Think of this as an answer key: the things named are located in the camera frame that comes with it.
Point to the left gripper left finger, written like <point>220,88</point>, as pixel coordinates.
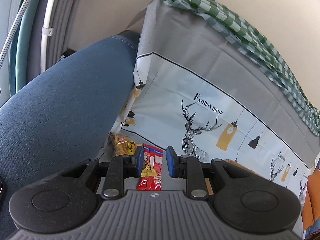
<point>67,199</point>

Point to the orange cushion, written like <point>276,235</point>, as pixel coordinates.
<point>310,212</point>

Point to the green checkered cloth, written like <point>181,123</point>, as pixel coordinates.
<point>257,47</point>

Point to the blue sofa armrest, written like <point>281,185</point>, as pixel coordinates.
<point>63,116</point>

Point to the white pipe with hose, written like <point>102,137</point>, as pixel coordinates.
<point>9,47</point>

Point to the brown cardboard box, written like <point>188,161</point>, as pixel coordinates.
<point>219,172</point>

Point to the red wafer packet with window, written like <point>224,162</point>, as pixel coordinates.
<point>150,177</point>

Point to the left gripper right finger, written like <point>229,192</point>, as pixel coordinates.
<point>253,204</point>

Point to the clear bag of biscuits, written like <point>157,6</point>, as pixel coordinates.
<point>122,144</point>

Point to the deer print sofa cover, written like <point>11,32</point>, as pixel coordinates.
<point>203,97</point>

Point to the small yellow snack packet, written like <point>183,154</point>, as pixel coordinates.
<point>148,170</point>

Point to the grey curtain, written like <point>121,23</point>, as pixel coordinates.
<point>28,44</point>

